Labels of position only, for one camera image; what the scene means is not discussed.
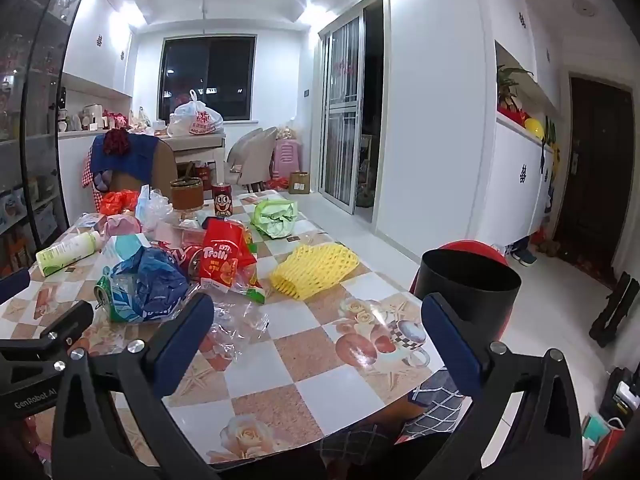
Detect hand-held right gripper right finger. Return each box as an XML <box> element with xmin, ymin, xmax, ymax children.
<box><xmin>422</xmin><ymin>292</ymin><xmax>583</xmax><ymax>480</ymax></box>

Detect person's plaid pants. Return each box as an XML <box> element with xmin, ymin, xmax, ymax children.
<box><xmin>315</xmin><ymin>367</ymin><xmax>481</xmax><ymax>480</ymax></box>

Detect white coffee machine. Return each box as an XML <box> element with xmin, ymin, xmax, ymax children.
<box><xmin>82</xmin><ymin>104</ymin><xmax>106</xmax><ymax>131</ymax></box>

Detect red snack bag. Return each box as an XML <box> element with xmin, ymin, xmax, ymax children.
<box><xmin>199</xmin><ymin>217</ymin><xmax>258</xmax><ymax>293</ymax></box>

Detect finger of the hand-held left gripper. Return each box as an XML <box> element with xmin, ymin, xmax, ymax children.
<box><xmin>0</xmin><ymin>269</ymin><xmax>32</xmax><ymax>303</ymax></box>
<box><xmin>0</xmin><ymin>301</ymin><xmax>95</xmax><ymax>362</ymax></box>

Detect pink plastic stool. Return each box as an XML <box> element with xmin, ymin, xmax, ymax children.
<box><xmin>272</xmin><ymin>139</ymin><xmax>303</xmax><ymax>178</ymax></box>

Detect glass display cabinet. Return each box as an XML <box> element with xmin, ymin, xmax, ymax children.
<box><xmin>0</xmin><ymin>0</ymin><xmax>88</xmax><ymax>271</ymax></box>

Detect black cylindrical bin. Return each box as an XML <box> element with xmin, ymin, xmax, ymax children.
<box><xmin>417</xmin><ymin>249</ymin><xmax>522</xmax><ymax>356</ymax></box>

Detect white dining table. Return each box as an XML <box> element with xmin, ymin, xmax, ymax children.
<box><xmin>167</xmin><ymin>132</ymin><xmax>227</xmax><ymax>181</ymax></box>

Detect dark window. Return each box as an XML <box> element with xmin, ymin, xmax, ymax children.
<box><xmin>157</xmin><ymin>35</ymin><xmax>257</xmax><ymax>123</ymax></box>

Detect clear plastic wrapper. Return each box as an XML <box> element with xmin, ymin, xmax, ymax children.
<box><xmin>200</xmin><ymin>300</ymin><xmax>271</xmax><ymax>361</ymax></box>

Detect blue cloth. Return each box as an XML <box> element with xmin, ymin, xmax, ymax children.
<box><xmin>90</xmin><ymin>132</ymin><xmax>161</xmax><ymax>183</ymax></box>

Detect red can with face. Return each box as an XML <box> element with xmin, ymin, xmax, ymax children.
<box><xmin>211</xmin><ymin>182</ymin><xmax>232</xmax><ymax>218</ymax></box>

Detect red checkered cloth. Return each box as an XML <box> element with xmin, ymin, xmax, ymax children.
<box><xmin>80</xmin><ymin>147</ymin><xmax>108</xmax><ymax>196</ymax></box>

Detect red crushed can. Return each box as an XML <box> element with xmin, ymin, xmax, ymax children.
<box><xmin>167</xmin><ymin>245</ymin><xmax>203</xmax><ymax>281</ymax></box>

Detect black equipment case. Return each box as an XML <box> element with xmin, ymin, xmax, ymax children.
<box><xmin>600</xmin><ymin>367</ymin><xmax>640</xmax><ymax>421</ymax></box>

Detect paper shopping bags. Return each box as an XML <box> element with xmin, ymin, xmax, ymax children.
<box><xmin>582</xmin><ymin>412</ymin><xmax>626</xmax><ymax>480</ymax></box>

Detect orange plastic bag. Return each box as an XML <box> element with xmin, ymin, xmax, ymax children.
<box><xmin>99</xmin><ymin>190</ymin><xmax>141</xmax><ymax>216</ymax></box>

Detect dark red fabric flower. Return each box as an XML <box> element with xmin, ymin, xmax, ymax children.
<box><xmin>103</xmin><ymin>128</ymin><xmax>132</xmax><ymax>157</ymax></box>

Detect yellow foam fruit net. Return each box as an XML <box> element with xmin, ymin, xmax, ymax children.
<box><xmin>270</xmin><ymin>242</ymin><xmax>361</xmax><ymax>301</ymax></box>

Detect brown basket container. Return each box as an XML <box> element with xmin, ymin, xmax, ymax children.
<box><xmin>170</xmin><ymin>162</ymin><xmax>205</xmax><ymax>211</ymax></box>

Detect beige chair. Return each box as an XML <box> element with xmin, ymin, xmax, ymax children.
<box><xmin>227</xmin><ymin>129</ymin><xmax>263</xmax><ymax>186</ymax></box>
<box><xmin>240</xmin><ymin>126</ymin><xmax>279</xmax><ymax>192</ymax></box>

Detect black tripod bag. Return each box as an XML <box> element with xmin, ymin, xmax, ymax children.
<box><xmin>589</xmin><ymin>271</ymin><xmax>640</xmax><ymax>348</ymax></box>

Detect blue plastic bag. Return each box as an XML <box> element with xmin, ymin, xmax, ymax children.
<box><xmin>107</xmin><ymin>247</ymin><xmax>191</xmax><ymax>323</ymax></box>

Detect sliding glass door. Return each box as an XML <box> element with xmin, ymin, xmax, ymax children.
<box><xmin>318</xmin><ymin>0</ymin><xmax>391</xmax><ymax>216</ymax></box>

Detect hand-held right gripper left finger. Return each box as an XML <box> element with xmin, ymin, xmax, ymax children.
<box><xmin>50</xmin><ymin>292</ymin><xmax>216</xmax><ymax>480</ymax></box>

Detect white and green bottle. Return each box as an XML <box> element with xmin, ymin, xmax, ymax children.
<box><xmin>36</xmin><ymin>231</ymin><xmax>103</xmax><ymax>278</ymax></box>

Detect brown chair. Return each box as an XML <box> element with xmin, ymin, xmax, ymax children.
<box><xmin>92</xmin><ymin>135</ymin><xmax>178</xmax><ymax>196</ymax></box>

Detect potted plant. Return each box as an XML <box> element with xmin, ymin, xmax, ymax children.
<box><xmin>496</xmin><ymin>65</ymin><xmax>533</xmax><ymax>106</ymax></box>

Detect green foam wrapper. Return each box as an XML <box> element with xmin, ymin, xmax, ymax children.
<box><xmin>250</xmin><ymin>199</ymin><xmax>298</xmax><ymax>239</ymax></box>

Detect pink plastic bag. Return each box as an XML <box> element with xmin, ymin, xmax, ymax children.
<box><xmin>102</xmin><ymin>214</ymin><xmax>143</xmax><ymax>241</ymax></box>

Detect large white plastic bag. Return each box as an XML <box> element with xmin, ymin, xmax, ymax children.
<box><xmin>166</xmin><ymin>89</ymin><xmax>224</xmax><ymax>137</ymax></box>

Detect green crushed can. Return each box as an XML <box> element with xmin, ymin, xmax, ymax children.
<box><xmin>94</xmin><ymin>275</ymin><xmax>121</xmax><ymax>323</ymax></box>

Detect pair of shoes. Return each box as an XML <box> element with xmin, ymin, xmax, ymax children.
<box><xmin>505</xmin><ymin>245</ymin><xmax>538</xmax><ymax>267</ymax></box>

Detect dark front door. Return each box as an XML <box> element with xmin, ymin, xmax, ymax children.
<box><xmin>552</xmin><ymin>75</ymin><xmax>640</xmax><ymax>281</ymax></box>

